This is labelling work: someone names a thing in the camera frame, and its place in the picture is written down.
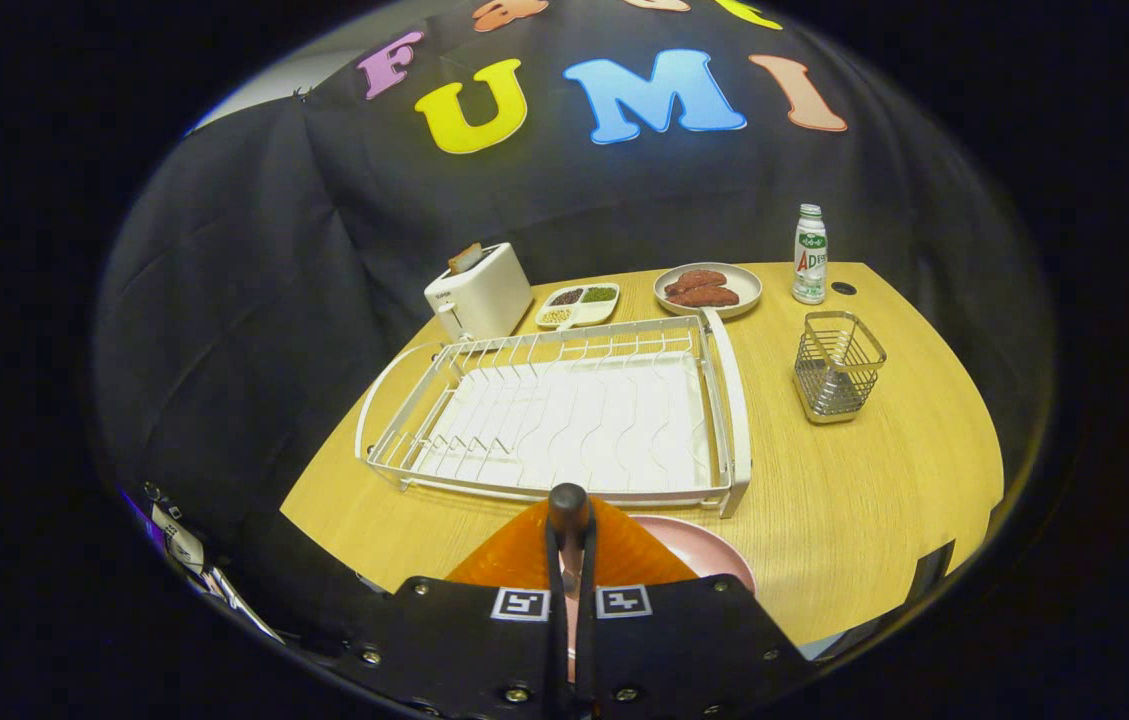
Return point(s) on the white toaster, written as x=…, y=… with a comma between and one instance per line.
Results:
x=489, y=295

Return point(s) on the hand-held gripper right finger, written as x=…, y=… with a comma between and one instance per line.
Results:
x=684, y=650

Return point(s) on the pink plate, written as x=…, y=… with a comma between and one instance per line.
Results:
x=704, y=550

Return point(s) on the dark beans pile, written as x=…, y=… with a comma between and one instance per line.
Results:
x=566, y=296

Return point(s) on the white divided tray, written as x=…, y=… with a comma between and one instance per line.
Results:
x=594, y=312

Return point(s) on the green beans pile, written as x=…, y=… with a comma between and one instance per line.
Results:
x=599, y=294

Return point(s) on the shiny metal clip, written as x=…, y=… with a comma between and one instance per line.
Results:
x=239, y=600

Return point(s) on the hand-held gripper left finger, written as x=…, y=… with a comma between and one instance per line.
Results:
x=464, y=650

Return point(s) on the white bottle with green label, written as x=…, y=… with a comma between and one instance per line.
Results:
x=810, y=260

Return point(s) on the black backdrop cloth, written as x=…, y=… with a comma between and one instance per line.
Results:
x=244, y=300

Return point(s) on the brown meat piece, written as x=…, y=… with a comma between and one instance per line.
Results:
x=694, y=280
x=704, y=297

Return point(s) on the blue lit screen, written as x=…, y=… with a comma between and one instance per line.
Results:
x=142, y=515

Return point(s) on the yellow beans pile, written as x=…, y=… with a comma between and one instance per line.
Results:
x=556, y=316

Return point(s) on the beige plate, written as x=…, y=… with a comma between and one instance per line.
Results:
x=744, y=290

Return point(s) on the black flat object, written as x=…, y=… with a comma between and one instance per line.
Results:
x=934, y=568

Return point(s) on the brown toast slice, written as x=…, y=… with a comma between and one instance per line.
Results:
x=465, y=258

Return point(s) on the white label tag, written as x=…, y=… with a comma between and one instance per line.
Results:
x=182, y=543

